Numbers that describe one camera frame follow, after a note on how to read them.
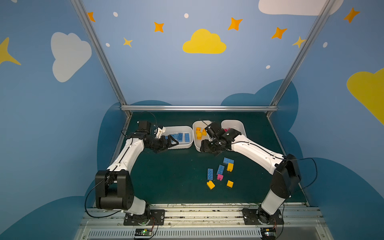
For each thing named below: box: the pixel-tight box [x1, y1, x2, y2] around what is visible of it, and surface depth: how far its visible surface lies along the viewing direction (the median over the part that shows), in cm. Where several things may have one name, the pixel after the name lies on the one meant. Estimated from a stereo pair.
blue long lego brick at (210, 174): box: [207, 168, 214, 180], surface depth 90 cm
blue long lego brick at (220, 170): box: [216, 164, 225, 176], surface depth 92 cm
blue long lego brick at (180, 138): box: [177, 132, 184, 142], surface depth 106 cm
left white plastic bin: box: [164, 125, 194, 150], surface depth 107 cm
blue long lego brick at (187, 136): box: [184, 133, 190, 143], surface depth 106 cm
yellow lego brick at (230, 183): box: [226, 180, 234, 188], surface depth 87 cm
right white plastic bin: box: [221, 119, 247, 139], surface depth 111 cm
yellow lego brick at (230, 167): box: [227, 162, 234, 172], surface depth 92 cm
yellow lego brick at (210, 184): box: [206, 180, 216, 190], surface depth 86 cm
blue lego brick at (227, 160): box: [223, 157, 235, 164], surface depth 95 cm
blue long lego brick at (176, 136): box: [170, 133, 180, 143], surface depth 107 cm
